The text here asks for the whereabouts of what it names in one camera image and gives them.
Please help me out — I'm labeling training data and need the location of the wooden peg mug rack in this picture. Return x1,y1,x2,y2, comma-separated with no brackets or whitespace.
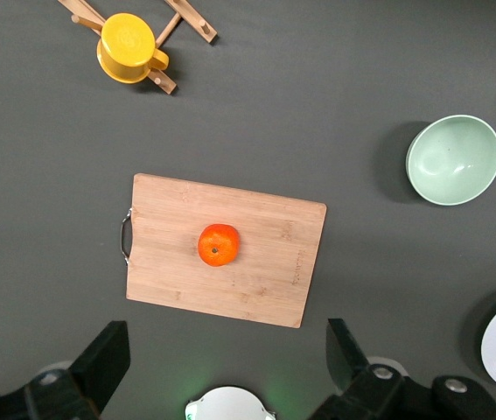
57,0,219,95

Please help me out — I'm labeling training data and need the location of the yellow mug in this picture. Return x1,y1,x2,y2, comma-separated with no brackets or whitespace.
96,12,171,85

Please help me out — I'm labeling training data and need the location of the pale green bowl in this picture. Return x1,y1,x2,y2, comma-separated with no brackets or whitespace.
405,114,496,207

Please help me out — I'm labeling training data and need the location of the orange mandarin fruit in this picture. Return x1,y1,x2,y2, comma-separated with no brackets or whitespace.
197,223,241,268

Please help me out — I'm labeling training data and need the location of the bamboo cutting board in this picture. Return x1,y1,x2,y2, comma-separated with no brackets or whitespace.
119,172,328,329

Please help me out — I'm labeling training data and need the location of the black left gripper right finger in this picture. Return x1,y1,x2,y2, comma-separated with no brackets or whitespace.
308,318,432,420

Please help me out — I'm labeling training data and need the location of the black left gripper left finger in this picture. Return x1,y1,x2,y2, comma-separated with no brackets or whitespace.
24,320,131,420

